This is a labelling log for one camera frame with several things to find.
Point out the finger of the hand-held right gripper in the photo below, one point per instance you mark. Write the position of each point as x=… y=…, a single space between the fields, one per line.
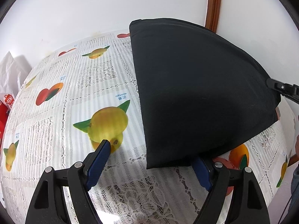
x=283 y=88

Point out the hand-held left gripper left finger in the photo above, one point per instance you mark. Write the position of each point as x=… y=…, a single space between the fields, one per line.
x=100 y=158

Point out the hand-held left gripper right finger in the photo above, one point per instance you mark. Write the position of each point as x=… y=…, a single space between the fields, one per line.
x=202 y=172

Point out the black white blue jacket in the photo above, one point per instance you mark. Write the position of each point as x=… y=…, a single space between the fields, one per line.
x=198 y=86

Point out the fruit print lace tablecloth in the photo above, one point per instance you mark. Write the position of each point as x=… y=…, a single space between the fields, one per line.
x=70 y=86

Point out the person's blue clothing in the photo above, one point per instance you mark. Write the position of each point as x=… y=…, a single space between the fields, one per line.
x=295 y=182

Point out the red paper bag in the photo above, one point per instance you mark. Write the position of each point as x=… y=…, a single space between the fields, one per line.
x=2 y=119

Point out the white paper bag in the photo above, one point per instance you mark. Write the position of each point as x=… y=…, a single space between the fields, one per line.
x=11 y=74

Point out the brown wooden door frame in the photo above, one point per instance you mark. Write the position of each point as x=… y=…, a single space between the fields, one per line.
x=213 y=4

